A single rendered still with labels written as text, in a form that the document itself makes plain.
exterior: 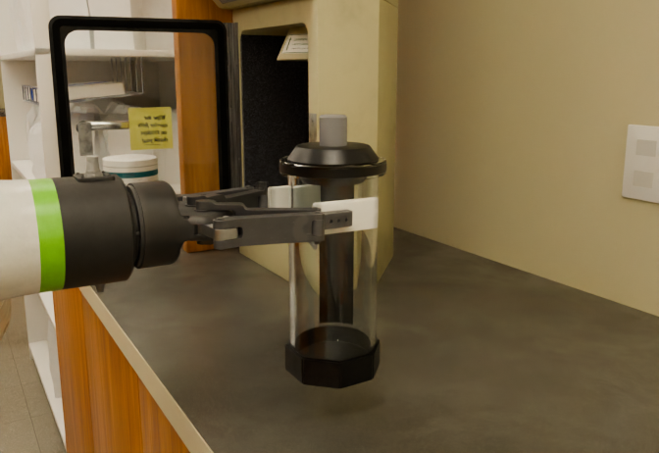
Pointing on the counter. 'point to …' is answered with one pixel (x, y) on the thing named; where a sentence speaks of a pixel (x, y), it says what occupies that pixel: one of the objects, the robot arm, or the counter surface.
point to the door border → (141, 30)
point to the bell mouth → (295, 45)
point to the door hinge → (234, 102)
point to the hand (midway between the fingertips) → (329, 205)
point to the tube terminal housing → (342, 70)
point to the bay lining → (271, 108)
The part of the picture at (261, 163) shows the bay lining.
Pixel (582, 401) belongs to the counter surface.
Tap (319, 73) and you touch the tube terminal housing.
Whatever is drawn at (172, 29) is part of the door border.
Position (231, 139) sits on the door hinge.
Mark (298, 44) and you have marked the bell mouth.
